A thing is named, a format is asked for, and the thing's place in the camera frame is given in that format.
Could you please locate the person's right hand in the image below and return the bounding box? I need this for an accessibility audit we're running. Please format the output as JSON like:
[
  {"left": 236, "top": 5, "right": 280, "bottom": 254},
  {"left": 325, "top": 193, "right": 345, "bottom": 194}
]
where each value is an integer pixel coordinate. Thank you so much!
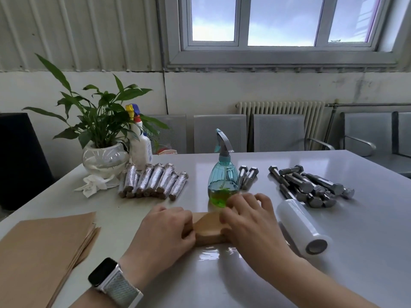
[{"left": 219, "top": 192, "right": 301, "bottom": 276}]

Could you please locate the person's left hand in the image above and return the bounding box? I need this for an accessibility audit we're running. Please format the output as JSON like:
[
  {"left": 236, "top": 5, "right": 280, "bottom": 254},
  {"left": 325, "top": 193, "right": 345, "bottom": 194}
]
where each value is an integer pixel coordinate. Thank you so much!
[{"left": 119, "top": 205, "right": 197, "bottom": 287}]

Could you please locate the white cling film roll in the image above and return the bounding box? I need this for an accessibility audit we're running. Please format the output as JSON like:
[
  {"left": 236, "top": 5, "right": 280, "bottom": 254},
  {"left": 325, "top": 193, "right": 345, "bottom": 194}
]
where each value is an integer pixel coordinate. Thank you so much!
[{"left": 277, "top": 198, "right": 333, "bottom": 259}]

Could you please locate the brown paper sheet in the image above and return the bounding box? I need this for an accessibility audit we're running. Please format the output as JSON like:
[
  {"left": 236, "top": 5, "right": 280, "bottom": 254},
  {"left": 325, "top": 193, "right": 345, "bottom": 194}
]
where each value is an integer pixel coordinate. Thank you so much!
[{"left": 183, "top": 210, "right": 237, "bottom": 247}]

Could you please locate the row of bolts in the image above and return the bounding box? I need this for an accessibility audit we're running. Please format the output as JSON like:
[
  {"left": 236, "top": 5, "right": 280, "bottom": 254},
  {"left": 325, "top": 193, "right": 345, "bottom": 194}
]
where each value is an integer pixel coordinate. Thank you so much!
[{"left": 118, "top": 163, "right": 189, "bottom": 201}]

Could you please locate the teal spray bottle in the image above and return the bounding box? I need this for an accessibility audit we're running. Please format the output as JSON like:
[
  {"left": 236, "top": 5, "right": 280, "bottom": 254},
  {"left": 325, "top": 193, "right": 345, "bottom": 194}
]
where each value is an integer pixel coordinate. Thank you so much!
[{"left": 208, "top": 128, "right": 240, "bottom": 208}]

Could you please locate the pile of steel bolts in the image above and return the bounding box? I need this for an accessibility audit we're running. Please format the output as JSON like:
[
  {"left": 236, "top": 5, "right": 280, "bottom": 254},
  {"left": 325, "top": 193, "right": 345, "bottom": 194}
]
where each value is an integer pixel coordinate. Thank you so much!
[{"left": 237, "top": 165, "right": 355, "bottom": 209}]

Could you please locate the stack of brown paper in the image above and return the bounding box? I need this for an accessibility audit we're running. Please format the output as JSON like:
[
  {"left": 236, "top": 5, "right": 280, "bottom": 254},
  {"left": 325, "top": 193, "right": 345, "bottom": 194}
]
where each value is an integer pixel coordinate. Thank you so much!
[{"left": 0, "top": 211, "right": 101, "bottom": 308}]

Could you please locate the person's left forearm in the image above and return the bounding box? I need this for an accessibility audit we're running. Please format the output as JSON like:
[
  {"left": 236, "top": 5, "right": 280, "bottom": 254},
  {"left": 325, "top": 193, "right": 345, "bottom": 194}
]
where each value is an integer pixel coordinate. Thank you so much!
[{"left": 69, "top": 287, "right": 113, "bottom": 308}]

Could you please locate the smartwatch with grey band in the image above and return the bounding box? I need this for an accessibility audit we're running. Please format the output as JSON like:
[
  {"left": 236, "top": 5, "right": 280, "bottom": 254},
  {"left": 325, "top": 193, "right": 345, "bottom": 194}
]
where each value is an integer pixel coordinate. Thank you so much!
[{"left": 87, "top": 257, "right": 144, "bottom": 308}]

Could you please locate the crumpled white tissue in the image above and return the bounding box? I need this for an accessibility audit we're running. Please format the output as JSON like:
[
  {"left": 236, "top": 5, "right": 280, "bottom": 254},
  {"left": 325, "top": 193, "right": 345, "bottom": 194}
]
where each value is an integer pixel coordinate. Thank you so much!
[{"left": 74, "top": 175, "right": 119, "bottom": 198}]

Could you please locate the white spray bottle colourful nozzle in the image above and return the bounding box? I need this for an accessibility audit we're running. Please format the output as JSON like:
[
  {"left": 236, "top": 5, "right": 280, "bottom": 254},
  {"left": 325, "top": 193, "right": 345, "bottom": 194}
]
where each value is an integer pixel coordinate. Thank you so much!
[{"left": 125, "top": 104, "right": 153, "bottom": 170}]

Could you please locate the clear glass plant pot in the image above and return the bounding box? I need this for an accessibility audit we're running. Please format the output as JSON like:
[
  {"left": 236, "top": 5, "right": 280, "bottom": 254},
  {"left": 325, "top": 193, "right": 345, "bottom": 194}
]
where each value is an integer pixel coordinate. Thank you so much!
[{"left": 82, "top": 141, "right": 131, "bottom": 178}]

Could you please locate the grey metal chair with armrest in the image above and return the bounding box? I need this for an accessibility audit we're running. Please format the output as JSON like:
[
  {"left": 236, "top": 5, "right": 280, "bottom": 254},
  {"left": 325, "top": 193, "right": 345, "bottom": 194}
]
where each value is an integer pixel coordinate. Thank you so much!
[{"left": 253, "top": 113, "right": 336, "bottom": 152}]

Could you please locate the green leafy plant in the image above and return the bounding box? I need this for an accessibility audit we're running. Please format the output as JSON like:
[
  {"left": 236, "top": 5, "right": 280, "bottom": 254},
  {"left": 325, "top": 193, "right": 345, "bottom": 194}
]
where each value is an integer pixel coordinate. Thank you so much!
[{"left": 22, "top": 53, "right": 170, "bottom": 150}]

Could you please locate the grey metal bench seat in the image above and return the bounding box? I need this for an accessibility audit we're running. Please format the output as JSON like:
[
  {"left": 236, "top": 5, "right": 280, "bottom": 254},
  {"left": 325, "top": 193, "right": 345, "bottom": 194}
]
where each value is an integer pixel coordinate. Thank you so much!
[
  {"left": 391, "top": 111, "right": 411, "bottom": 178},
  {"left": 340, "top": 112, "right": 396, "bottom": 157}
]

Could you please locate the white framed window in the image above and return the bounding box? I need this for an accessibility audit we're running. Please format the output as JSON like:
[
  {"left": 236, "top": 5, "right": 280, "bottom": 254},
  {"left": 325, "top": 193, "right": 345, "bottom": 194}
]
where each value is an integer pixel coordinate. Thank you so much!
[{"left": 164, "top": 0, "right": 411, "bottom": 69}]

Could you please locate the white wall radiator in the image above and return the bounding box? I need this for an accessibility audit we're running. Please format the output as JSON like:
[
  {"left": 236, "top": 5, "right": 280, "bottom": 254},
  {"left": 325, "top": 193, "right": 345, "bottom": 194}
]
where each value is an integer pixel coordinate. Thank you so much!
[{"left": 236, "top": 101, "right": 325, "bottom": 151}]

